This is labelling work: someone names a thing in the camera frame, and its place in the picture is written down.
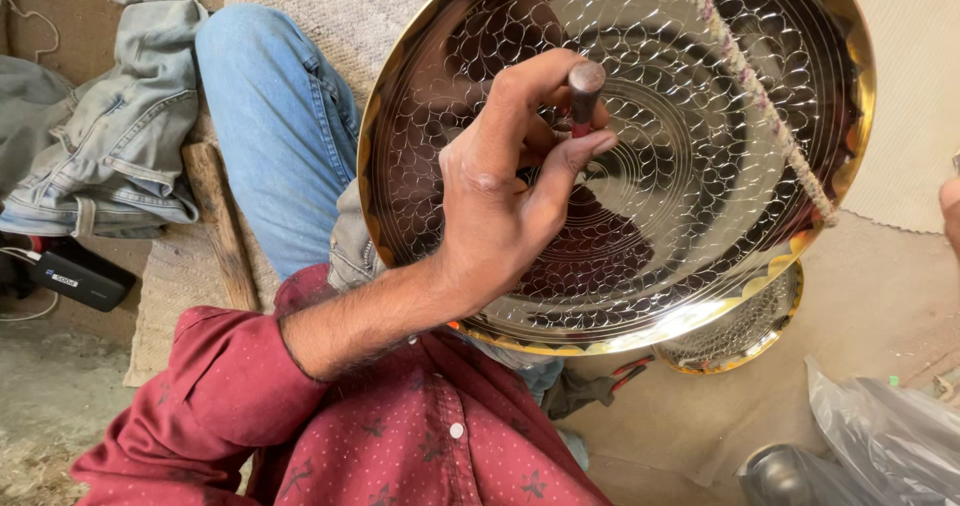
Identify wooden handle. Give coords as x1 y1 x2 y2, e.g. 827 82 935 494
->
181 142 261 313

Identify white cable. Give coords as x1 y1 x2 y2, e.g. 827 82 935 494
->
0 247 61 323

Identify person's left hand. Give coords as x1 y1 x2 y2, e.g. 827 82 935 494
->
433 47 620 319

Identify faded denim garment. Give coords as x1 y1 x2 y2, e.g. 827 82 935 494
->
0 0 210 238

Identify person's red dotted shirt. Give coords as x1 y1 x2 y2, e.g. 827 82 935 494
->
71 264 612 506

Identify beige woven mat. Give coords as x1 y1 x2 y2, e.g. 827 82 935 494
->
123 0 429 388

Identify red handled pliers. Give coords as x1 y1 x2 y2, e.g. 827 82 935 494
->
547 354 656 420

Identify small engraved brass plate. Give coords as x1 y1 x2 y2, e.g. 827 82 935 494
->
651 260 805 375

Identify white woven mat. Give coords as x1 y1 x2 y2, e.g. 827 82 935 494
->
840 0 960 235

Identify black wrist thread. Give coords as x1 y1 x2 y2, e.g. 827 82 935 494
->
277 317 312 381

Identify black power bank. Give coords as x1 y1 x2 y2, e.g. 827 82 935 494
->
28 247 138 313

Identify clear plastic bag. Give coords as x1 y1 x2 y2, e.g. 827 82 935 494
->
806 356 960 506

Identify grey cloth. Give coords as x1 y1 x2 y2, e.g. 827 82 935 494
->
0 56 78 195

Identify dark metal pot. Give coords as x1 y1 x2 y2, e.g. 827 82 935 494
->
738 443 834 506

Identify braided beige cord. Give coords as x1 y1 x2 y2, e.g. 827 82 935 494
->
669 0 840 228

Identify person's right hand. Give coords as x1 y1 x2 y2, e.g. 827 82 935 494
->
939 176 960 261

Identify person's blue jeans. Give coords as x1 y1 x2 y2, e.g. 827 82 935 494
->
195 3 590 471

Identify large engraved brass plate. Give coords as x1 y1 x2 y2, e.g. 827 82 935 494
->
357 0 877 357

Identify dark metal engraving chisel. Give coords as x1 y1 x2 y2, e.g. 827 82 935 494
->
566 59 609 141

